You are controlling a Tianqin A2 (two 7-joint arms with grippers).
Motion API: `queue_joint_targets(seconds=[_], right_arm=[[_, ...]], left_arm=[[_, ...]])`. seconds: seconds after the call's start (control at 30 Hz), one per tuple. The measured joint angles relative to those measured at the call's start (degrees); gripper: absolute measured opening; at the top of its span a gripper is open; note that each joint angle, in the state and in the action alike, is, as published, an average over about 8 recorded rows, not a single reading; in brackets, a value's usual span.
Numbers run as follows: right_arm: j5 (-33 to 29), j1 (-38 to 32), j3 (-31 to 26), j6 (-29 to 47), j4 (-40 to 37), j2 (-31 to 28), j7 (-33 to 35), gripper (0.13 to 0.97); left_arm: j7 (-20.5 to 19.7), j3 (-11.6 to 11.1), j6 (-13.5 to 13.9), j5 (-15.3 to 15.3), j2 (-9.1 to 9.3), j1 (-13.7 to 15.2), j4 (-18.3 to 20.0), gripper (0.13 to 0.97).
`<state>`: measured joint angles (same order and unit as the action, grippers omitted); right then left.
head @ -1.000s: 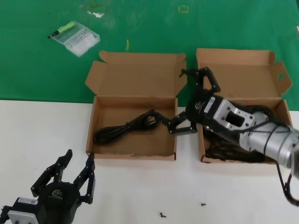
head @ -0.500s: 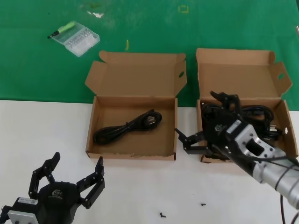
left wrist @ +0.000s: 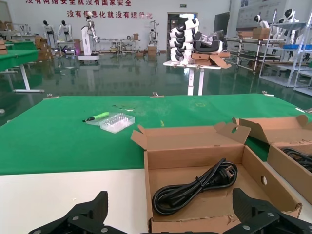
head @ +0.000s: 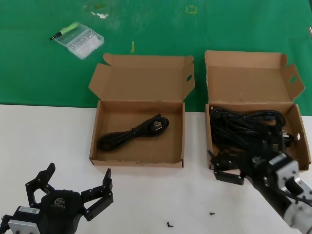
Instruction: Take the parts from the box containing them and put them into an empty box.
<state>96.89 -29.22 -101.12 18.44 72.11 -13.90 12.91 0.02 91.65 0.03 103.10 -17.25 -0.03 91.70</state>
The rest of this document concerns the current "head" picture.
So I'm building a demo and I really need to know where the clear plastic bit case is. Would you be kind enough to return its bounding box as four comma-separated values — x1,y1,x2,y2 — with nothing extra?
54,27,105,60

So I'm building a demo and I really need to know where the green felt mat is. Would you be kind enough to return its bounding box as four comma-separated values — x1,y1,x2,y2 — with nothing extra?
0,0,312,114

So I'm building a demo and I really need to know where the white paper scrap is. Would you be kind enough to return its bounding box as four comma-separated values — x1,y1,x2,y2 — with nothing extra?
90,10,110,20

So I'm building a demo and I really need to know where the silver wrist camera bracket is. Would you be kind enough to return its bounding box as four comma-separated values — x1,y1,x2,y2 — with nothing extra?
269,153,300,195
7,217,40,234

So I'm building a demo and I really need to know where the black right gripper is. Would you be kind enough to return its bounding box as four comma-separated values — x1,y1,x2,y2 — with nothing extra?
207,143,279,194

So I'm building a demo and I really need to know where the open brown cardboard box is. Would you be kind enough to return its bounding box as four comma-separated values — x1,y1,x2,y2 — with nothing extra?
204,50,312,172
87,53,196,169

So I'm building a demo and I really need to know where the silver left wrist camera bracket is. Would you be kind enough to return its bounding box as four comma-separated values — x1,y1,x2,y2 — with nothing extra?
7,217,40,234

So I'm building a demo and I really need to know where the green handled screwdriver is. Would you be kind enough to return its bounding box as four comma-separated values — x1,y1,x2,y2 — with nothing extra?
49,21,82,41

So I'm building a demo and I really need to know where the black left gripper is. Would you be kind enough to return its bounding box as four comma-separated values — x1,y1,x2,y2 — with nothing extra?
12,162,115,234

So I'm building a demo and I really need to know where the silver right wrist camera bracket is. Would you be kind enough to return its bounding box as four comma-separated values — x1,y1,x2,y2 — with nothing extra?
269,153,300,195

